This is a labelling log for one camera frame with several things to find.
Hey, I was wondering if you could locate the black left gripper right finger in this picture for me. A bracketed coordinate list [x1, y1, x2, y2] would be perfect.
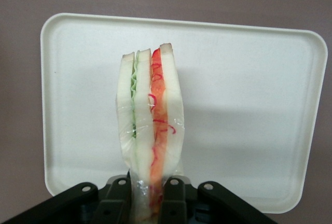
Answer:
[158, 175, 276, 224]

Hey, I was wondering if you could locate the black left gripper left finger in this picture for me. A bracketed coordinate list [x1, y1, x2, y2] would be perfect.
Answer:
[0, 174, 135, 224]

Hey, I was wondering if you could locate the plastic-wrapped triangle sandwich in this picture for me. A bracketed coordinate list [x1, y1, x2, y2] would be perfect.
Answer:
[114, 43, 186, 224]

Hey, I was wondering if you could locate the white rectangular plastic tray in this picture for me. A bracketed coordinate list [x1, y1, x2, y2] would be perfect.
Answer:
[40, 12, 329, 214]

